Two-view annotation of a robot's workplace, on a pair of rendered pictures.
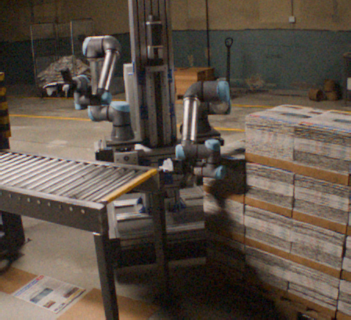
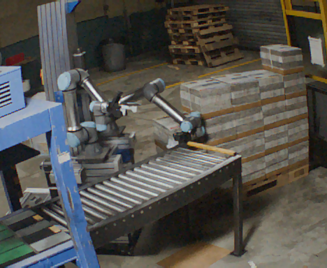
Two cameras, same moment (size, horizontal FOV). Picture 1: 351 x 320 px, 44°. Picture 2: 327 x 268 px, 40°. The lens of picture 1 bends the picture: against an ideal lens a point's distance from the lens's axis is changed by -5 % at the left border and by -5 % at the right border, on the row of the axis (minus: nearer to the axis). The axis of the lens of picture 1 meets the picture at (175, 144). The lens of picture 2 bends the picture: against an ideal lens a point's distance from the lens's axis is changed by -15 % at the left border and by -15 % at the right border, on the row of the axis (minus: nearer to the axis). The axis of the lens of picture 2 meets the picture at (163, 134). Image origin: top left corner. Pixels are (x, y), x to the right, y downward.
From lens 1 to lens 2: 357 cm
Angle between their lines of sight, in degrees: 65
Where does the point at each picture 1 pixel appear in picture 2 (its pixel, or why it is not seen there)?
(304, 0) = not seen: outside the picture
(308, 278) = (250, 167)
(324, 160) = (249, 98)
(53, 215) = (215, 182)
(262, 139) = (212, 101)
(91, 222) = (237, 168)
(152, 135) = not seen: hidden behind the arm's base
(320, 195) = (249, 117)
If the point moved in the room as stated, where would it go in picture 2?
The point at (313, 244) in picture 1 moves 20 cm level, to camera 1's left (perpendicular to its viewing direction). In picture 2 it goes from (251, 146) to (246, 155)
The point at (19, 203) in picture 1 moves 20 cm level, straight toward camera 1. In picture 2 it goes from (191, 191) to (224, 186)
